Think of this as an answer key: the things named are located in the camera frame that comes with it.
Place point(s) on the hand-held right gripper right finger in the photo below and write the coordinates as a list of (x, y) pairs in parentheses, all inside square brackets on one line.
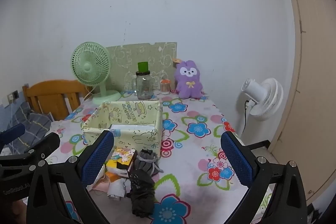
[(237, 161)]

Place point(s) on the grey gloves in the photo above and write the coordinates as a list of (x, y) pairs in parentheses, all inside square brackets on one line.
[(147, 161)]

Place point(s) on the grey plaid blanket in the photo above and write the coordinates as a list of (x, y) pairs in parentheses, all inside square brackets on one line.
[(34, 121)]

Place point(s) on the white packet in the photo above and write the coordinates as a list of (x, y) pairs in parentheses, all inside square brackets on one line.
[(116, 188)]

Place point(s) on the cartoon printed carton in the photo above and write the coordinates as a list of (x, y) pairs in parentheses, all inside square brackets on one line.
[(122, 158)]

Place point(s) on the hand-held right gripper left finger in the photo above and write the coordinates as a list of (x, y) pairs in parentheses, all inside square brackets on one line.
[(97, 158)]

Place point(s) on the orange packet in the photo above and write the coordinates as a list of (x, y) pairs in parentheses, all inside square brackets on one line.
[(113, 176)]

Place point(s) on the white standing fan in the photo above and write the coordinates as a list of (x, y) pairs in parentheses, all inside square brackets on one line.
[(265, 100)]

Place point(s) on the wooden headboard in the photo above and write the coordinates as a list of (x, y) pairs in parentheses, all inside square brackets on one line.
[(52, 92)]

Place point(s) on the beige door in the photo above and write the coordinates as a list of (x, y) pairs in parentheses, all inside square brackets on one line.
[(315, 82)]

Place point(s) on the purple plush toy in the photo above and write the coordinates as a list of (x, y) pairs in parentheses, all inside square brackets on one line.
[(187, 82)]

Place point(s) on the glass jar mug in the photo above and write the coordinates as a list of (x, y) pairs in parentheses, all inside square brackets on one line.
[(143, 85)]

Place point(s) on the pink cloth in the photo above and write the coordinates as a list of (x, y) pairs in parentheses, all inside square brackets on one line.
[(101, 186)]

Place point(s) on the cotton swab jar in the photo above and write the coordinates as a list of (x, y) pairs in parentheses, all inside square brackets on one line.
[(165, 87)]

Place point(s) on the black umbrella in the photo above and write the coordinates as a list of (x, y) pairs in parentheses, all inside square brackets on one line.
[(141, 192)]

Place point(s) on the wall outlet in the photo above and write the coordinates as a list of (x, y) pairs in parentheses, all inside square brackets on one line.
[(15, 95)]

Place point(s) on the green plastic cup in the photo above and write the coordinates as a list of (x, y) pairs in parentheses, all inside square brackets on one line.
[(143, 67)]

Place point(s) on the green cartoon printed panel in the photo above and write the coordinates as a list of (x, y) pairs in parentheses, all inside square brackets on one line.
[(157, 56)]

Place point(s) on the cartoon printed storage box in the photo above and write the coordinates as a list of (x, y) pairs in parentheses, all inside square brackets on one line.
[(141, 137)]

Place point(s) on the green desk fan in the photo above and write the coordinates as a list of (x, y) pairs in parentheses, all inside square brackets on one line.
[(90, 66)]

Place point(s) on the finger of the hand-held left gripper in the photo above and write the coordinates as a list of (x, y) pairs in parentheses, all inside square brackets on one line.
[(48, 142), (13, 132)]

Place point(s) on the floral tablecloth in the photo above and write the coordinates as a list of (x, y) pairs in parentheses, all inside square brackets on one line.
[(194, 182)]

